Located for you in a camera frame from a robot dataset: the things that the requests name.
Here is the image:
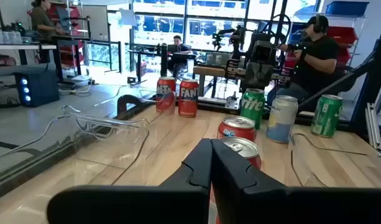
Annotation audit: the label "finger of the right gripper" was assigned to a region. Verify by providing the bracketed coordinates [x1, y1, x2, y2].
[224, 58, 242, 80]
[275, 67, 295, 85]

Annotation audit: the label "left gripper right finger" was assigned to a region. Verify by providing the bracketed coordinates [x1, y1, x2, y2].
[211, 139, 381, 224]

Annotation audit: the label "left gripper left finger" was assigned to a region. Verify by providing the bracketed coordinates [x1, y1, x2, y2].
[47, 138, 213, 224]

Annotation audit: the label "green Sprite soda can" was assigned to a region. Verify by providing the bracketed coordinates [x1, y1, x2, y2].
[310, 94, 344, 138]
[240, 88, 266, 131]

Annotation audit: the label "white blue lemon water can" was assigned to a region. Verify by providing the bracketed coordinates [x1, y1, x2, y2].
[266, 95, 299, 144]

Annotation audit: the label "red Fanta soda can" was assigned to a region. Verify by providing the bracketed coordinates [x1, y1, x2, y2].
[155, 77, 177, 113]
[219, 136, 262, 171]
[178, 79, 200, 118]
[217, 115, 258, 143]

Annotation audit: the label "wooden workbench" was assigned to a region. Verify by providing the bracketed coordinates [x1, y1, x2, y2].
[192, 65, 228, 99]

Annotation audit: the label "person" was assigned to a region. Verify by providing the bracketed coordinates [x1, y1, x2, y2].
[27, 0, 67, 40]
[167, 34, 194, 78]
[266, 14, 342, 106]

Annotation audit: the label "black headphones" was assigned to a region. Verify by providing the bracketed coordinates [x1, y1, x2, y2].
[311, 14, 326, 34]

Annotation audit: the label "clear plastic bin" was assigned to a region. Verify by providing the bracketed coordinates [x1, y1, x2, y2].
[0, 105, 150, 187]
[115, 88, 178, 125]
[289, 133, 381, 188]

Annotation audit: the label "red storage bin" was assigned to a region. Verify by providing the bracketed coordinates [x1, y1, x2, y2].
[48, 4, 82, 22]
[326, 26, 359, 46]
[336, 46, 352, 66]

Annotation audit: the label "black desk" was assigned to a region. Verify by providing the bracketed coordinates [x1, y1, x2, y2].
[127, 49, 197, 83]
[37, 34, 91, 83]

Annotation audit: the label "blue storage bin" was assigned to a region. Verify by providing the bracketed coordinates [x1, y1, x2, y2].
[325, 1, 370, 17]

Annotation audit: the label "black arched clamp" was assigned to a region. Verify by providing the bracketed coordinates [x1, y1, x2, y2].
[116, 94, 147, 121]

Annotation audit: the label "silver aluminium extrusion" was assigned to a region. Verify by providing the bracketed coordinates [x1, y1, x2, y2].
[365, 102, 381, 158]

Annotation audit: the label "black metal railing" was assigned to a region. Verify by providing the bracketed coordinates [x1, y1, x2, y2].
[84, 40, 122, 74]

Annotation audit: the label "grey panel board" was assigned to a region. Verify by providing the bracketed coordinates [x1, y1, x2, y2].
[81, 4, 109, 41]

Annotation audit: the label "black computer tower blue lights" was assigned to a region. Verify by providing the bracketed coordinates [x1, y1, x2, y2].
[14, 70, 61, 108]

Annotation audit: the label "white desk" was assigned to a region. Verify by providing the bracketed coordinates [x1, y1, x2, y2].
[0, 43, 58, 68]

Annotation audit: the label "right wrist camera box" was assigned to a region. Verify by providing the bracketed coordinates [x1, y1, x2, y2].
[250, 39, 277, 63]

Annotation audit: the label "white floor cable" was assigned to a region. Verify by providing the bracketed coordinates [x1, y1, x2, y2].
[58, 83, 94, 97]

